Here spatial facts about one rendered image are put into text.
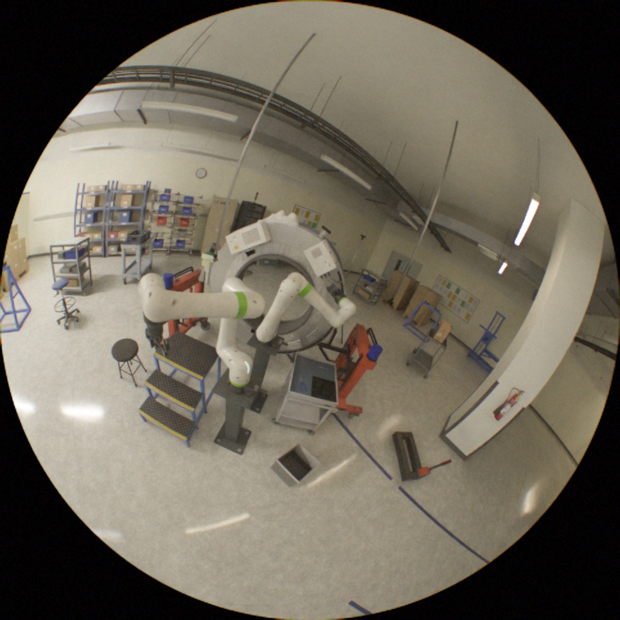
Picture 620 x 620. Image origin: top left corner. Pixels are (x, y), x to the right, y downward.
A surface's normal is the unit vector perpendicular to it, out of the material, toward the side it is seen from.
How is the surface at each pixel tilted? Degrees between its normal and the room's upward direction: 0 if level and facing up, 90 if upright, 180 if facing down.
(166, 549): 0
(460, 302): 90
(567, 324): 90
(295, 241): 90
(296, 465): 0
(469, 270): 90
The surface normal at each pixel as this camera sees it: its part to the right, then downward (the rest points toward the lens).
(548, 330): -0.77, 0.03
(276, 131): 0.55, 0.54
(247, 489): 0.33, -0.84
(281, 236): -0.07, 0.43
